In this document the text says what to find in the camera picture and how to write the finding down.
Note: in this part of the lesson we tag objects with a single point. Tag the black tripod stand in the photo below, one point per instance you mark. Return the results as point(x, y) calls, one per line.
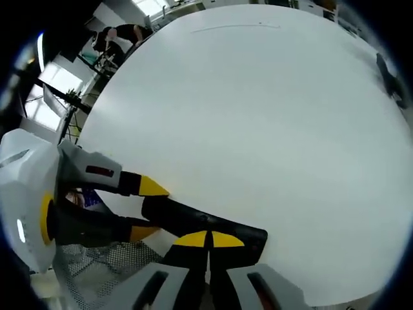
point(64, 97)

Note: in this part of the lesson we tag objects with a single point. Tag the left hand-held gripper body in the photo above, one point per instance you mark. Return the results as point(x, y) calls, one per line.
point(26, 181)

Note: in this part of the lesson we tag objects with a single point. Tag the black remote control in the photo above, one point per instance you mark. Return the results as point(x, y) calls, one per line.
point(193, 219)

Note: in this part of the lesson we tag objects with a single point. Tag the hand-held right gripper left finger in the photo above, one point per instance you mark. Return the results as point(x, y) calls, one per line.
point(174, 277)

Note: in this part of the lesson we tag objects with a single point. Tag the black headset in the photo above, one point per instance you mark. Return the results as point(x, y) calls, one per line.
point(390, 80)

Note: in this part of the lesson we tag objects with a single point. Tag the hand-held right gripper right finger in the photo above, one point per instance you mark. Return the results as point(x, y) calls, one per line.
point(238, 284)

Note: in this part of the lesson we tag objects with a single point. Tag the blue patterned cloth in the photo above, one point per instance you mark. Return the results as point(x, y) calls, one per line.
point(92, 200)

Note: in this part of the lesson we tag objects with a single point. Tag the grey mesh chair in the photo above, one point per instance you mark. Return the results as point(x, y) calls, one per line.
point(106, 271)

